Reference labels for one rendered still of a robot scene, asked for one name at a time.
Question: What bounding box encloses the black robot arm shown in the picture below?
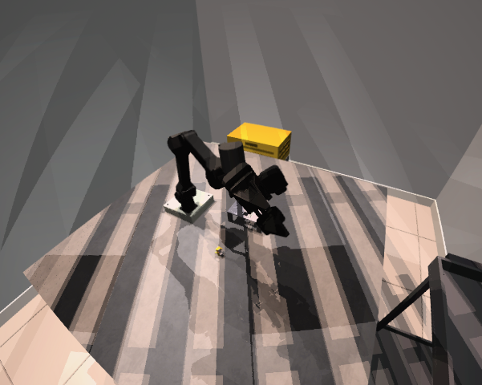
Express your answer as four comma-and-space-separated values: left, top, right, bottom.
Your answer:
168, 130, 288, 214

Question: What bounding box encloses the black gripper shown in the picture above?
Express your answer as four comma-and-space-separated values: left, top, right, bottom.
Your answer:
222, 162, 290, 237

